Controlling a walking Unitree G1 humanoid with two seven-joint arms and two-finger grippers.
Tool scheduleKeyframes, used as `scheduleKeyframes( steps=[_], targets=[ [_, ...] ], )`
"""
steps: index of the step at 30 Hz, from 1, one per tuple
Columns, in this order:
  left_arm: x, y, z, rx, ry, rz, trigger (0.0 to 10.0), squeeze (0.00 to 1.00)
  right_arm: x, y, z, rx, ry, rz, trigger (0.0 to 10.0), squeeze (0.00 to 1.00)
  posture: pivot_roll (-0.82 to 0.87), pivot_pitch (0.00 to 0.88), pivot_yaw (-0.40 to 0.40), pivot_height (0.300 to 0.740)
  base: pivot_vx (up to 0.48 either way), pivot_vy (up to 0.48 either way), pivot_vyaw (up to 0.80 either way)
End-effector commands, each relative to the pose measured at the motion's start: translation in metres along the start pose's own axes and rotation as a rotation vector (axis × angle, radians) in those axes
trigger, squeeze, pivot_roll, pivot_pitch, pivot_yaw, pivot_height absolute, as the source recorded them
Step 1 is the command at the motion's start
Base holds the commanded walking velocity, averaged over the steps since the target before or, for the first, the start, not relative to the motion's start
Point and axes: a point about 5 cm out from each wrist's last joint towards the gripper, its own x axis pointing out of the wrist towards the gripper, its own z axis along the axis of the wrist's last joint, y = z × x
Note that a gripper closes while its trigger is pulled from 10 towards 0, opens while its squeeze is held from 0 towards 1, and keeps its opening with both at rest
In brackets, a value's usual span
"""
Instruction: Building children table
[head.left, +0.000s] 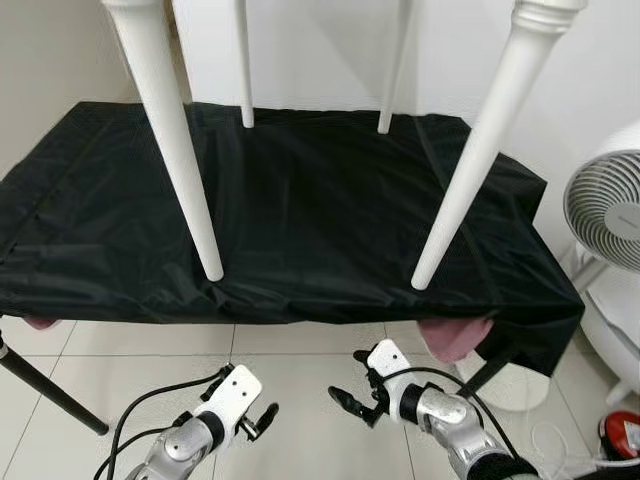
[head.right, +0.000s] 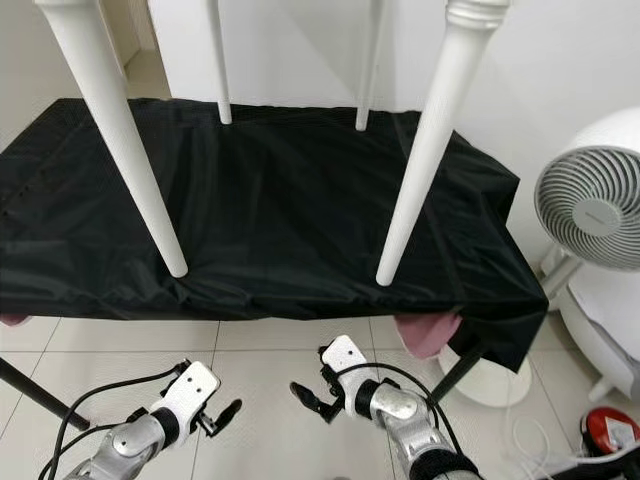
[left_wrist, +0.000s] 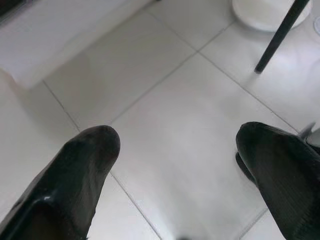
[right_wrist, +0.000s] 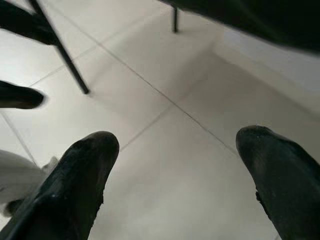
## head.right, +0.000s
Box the grey metal table leg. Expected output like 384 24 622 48
430 345 486 403

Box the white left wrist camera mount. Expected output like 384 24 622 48
155 360 221 436

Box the red round cable reel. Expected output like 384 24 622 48
582 405 640 456

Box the pink fabric item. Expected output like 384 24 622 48
393 312 464 361

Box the black metal rod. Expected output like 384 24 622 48
0 358 61 431

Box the white grey rounded appliance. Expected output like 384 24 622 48
555 265 640 401

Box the white plastic table leg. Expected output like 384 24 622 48
208 0 233 126
35 0 189 279
355 0 388 132
375 0 511 287

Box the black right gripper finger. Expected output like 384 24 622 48
290 382 334 417

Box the white round standing fan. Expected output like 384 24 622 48
450 108 640 406

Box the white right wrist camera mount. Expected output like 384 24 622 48
320 335 369 391

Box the white floor cable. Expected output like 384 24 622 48
510 415 591 476

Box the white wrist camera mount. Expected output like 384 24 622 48
155 360 221 436
320 335 369 391

